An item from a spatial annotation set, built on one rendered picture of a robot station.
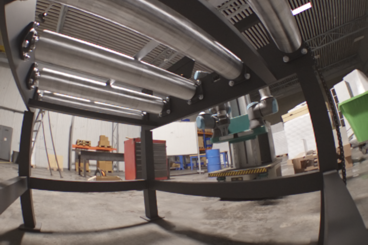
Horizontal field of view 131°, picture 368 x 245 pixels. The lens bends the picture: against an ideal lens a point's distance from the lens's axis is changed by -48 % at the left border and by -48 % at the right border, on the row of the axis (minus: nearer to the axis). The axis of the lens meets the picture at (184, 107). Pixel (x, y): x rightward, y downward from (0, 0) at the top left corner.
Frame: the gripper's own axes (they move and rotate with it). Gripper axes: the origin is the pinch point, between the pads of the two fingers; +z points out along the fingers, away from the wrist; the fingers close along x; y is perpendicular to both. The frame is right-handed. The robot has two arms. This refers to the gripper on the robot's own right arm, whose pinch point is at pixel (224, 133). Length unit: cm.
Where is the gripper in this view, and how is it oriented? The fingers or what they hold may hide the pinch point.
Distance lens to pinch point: 153.1
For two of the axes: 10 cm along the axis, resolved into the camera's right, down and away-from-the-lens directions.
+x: 6.8, -3.0, -6.7
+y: -7.3, -1.8, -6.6
